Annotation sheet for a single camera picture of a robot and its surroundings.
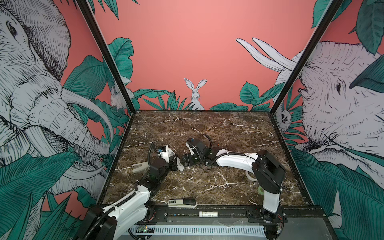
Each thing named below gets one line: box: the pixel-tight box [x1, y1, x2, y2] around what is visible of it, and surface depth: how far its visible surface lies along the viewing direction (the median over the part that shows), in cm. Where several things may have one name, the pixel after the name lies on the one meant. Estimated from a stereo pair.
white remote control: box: [176, 156, 185, 172], surface depth 85 cm
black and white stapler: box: [168, 198, 198, 208], surface depth 76 cm
